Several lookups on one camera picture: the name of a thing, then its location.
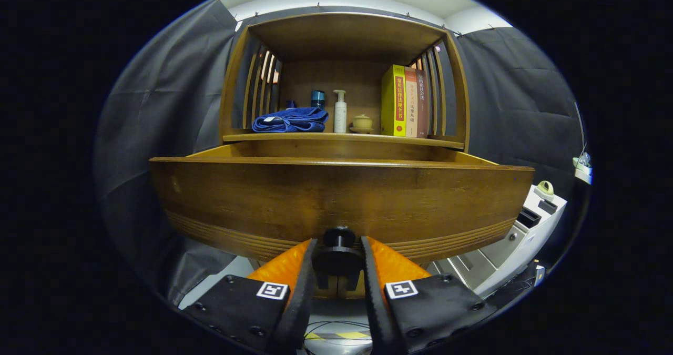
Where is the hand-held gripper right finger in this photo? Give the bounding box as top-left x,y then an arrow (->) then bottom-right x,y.
360,236 -> 497,354

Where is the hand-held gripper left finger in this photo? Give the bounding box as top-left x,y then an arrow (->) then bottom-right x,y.
181,238 -> 319,353

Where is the black drawer knob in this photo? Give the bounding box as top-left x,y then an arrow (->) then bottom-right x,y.
312,226 -> 363,292

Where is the wooden drawer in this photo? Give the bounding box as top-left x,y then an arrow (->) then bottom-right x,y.
149,139 -> 535,263

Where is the white side cabinet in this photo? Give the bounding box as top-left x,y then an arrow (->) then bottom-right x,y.
426,184 -> 568,299

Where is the wooden countertop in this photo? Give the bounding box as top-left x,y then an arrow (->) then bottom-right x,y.
222,132 -> 466,150

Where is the blue folded towel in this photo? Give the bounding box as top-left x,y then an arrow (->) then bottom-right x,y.
251,107 -> 329,134

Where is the white pump bottle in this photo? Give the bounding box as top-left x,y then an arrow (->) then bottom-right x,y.
333,89 -> 348,134

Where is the orange and white book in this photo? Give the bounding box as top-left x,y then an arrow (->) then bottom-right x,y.
404,67 -> 419,138

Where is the brown book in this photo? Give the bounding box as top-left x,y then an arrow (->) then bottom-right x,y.
416,70 -> 431,138

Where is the yellow book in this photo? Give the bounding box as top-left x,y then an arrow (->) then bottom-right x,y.
381,64 -> 406,137

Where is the black floor cable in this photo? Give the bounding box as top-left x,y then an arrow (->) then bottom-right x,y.
304,320 -> 372,353

